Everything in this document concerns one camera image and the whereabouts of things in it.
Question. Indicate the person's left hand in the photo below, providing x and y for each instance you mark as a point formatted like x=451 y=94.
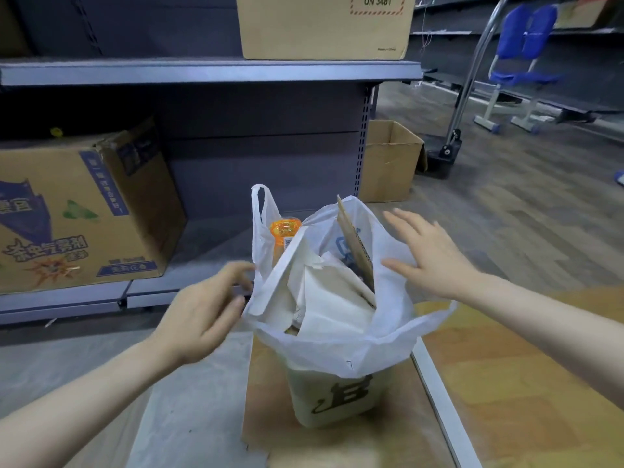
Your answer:
x=195 y=316

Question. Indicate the person's right hand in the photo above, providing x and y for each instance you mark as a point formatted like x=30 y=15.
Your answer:
x=438 y=260

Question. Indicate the person's left thumb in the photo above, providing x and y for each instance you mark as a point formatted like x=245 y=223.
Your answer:
x=235 y=307

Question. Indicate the person's right thumb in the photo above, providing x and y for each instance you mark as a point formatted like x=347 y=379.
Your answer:
x=397 y=268

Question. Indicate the person's right forearm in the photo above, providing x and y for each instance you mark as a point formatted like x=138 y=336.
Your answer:
x=551 y=331

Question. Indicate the person's left forearm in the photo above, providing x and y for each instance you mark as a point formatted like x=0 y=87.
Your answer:
x=83 y=414

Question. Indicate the brown cardboard piece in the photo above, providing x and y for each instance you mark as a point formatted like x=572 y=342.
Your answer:
x=358 y=253

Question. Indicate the white paper bag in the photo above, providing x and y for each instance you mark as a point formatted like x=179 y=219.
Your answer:
x=321 y=299

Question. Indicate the orange bottle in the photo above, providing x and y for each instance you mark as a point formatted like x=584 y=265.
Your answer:
x=285 y=228

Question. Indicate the white plastic bag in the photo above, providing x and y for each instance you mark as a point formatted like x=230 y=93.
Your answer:
x=341 y=348

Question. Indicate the open cardboard box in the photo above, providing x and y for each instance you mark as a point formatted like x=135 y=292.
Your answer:
x=387 y=165

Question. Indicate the metal hand truck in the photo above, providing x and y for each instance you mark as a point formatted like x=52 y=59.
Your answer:
x=451 y=152

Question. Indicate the blue printed cardboard box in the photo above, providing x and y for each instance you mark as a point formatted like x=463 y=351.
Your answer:
x=73 y=214

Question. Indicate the grey metal shelf unit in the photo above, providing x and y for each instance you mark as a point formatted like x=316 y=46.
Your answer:
x=219 y=71

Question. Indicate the small blue object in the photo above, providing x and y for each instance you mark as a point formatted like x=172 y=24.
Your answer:
x=619 y=178

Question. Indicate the small yellow object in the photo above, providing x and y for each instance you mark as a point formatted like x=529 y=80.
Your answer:
x=56 y=132

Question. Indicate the plain cardboard box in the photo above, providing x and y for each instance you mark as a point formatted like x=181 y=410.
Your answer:
x=317 y=29

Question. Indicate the blue chair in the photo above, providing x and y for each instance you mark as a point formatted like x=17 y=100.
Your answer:
x=524 y=38

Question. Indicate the dark background shelving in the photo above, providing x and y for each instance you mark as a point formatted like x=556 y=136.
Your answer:
x=585 y=58

